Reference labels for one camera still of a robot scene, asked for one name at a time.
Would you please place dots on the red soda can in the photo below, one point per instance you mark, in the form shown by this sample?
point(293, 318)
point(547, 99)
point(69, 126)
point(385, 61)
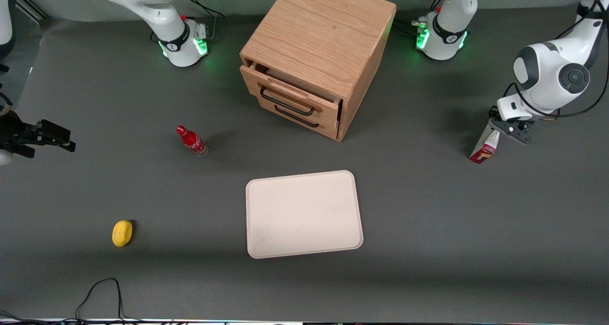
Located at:
point(192, 142)

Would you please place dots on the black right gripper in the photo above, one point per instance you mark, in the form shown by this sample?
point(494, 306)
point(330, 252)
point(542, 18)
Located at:
point(13, 132)

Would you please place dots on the yellow lemon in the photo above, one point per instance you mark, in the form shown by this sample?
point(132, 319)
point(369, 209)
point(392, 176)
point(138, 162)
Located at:
point(122, 233)

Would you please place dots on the cream plastic tray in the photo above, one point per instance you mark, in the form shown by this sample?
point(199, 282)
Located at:
point(304, 215)

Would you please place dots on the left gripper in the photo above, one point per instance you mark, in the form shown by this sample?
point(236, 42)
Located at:
point(492, 112)

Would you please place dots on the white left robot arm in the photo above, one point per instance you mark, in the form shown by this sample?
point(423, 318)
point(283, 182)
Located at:
point(549, 84)

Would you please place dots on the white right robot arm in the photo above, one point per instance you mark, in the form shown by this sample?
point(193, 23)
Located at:
point(142, 1)

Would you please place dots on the wooden drawer cabinet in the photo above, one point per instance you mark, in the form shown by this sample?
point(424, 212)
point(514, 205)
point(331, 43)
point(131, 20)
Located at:
point(323, 34)

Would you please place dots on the grey metal rail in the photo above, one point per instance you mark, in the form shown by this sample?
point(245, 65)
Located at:
point(33, 8)

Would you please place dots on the red cookie box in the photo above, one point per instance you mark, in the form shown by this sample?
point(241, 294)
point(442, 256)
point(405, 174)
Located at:
point(485, 149)

